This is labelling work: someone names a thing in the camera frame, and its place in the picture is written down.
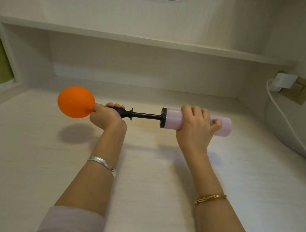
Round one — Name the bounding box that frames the person's left hand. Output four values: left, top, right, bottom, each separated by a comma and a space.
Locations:
88, 100, 130, 134

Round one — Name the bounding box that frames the white power cable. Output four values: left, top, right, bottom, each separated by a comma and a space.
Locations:
257, 78, 306, 170

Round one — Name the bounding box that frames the gold bangle bracelet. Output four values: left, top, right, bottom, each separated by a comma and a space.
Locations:
193, 191, 228, 209

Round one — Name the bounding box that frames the person's left forearm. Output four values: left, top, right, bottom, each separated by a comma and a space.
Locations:
53, 121, 128, 219

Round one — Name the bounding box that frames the pale pink left sleeve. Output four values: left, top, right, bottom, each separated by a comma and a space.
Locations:
25, 202, 107, 232

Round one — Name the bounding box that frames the pink black balloon pump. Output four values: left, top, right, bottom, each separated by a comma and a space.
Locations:
105, 101, 234, 138

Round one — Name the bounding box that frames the orange balloon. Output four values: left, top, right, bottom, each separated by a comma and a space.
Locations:
55, 84, 98, 121

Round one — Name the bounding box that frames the person's right hand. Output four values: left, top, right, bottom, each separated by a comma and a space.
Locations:
173, 104, 225, 158

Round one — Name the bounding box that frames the white power adapter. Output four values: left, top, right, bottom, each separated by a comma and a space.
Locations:
269, 72, 299, 95

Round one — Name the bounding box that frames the person's right forearm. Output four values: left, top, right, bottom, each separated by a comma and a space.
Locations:
174, 148, 267, 232

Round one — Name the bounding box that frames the silver bangle bracelet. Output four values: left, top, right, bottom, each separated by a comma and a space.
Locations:
85, 155, 119, 179

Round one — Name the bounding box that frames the cream wooden shelf board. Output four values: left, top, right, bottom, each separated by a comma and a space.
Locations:
0, 15, 299, 68

